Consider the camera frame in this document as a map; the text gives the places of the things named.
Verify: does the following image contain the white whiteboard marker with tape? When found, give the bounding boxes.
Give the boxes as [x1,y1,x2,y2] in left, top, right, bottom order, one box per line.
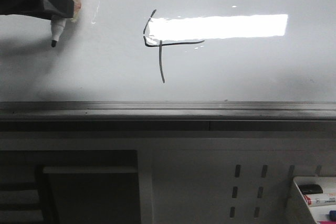
[50,0,81,48]

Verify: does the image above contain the white glossy whiteboard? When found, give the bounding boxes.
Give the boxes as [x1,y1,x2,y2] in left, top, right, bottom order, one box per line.
[1,0,335,102]

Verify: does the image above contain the grey aluminium whiteboard tray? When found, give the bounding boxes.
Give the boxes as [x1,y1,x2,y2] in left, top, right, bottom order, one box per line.
[1,101,335,132]

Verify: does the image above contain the dark cabinet with white shelf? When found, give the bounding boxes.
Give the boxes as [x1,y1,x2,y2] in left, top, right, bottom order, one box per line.
[1,150,141,223]

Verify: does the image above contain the white perforated metal panel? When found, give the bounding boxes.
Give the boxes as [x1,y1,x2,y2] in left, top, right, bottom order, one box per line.
[138,138,335,223]

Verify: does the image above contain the black marker in bin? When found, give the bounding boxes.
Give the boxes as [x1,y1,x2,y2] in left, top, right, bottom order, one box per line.
[298,184,323,195]

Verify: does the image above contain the white marker storage bin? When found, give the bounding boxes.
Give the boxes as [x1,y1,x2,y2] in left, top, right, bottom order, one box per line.
[286,176,335,223]

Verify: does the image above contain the red white marker in bin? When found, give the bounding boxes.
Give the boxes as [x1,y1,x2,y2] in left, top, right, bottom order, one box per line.
[303,193,335,207]

